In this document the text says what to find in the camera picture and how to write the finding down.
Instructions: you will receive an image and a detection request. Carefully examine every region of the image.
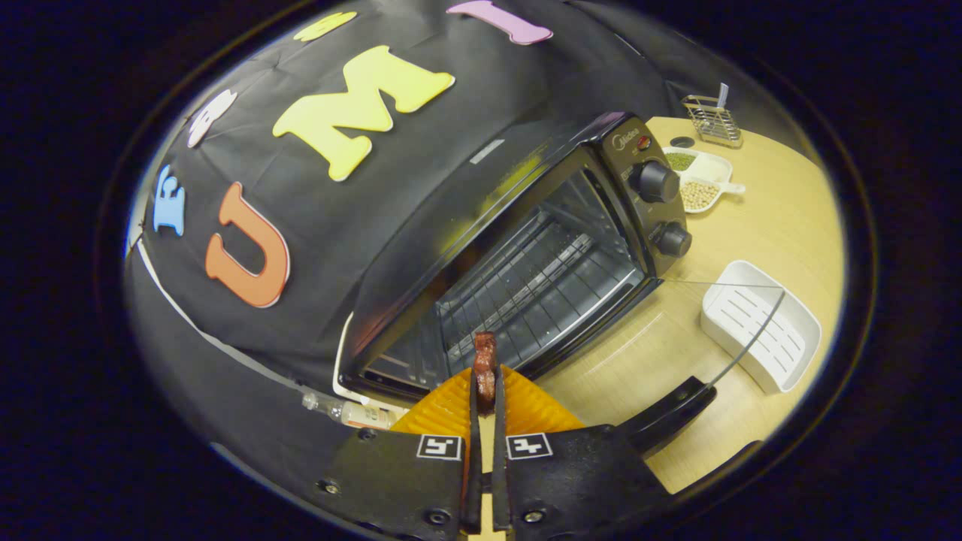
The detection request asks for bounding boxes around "black toaster oven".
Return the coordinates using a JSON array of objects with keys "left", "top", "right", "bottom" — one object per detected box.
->
[{"left": 334, "top": 111, "right": 788, "bottom": 459}]

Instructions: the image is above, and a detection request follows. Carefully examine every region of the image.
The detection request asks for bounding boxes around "red meat slice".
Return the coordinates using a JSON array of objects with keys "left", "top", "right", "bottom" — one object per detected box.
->
[{"left": 473, "top": 332, "right": 498, "bottom": 413}]

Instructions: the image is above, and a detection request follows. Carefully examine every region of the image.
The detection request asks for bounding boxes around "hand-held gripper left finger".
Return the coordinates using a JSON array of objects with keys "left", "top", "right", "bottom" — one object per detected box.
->
[{"left": 316, "top": 368, "right": 484, "bottom": 538}]

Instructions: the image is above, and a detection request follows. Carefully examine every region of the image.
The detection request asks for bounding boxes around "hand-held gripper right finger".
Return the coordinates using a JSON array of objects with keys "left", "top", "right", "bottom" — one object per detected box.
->
[{"left": 492, "top": 366, "right": 670, "bottom": 540}]

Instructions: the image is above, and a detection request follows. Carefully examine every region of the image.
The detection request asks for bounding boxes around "white bread toaster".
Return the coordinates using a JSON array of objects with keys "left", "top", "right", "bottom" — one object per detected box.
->
[{"left": 331, "top": 310, "right": 410, "bottom": 414}]

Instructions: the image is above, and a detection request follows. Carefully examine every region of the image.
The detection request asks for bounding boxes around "white divided dish with beans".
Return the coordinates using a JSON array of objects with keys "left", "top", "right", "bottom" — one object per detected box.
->
[{"left": 663, "top": 147, "right": 746, "bottom": 215}]

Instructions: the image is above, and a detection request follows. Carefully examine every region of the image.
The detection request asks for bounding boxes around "clear plastic bottle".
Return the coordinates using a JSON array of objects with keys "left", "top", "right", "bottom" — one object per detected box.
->
[{"left": 302, "top": 391, "right": 410, "bottom": 431}]

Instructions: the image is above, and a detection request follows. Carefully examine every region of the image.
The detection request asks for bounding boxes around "white rectangular ribbed tray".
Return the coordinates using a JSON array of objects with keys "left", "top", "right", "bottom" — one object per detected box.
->
[{"left": 700, "top": 260, "right": 822, "bottom": 395}]

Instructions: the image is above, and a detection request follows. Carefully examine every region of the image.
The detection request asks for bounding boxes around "metal wire utensil holder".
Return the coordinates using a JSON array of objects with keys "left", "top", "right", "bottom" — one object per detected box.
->
[{"left": 682, "top": 95, "right": 743, "bottom": 148}]

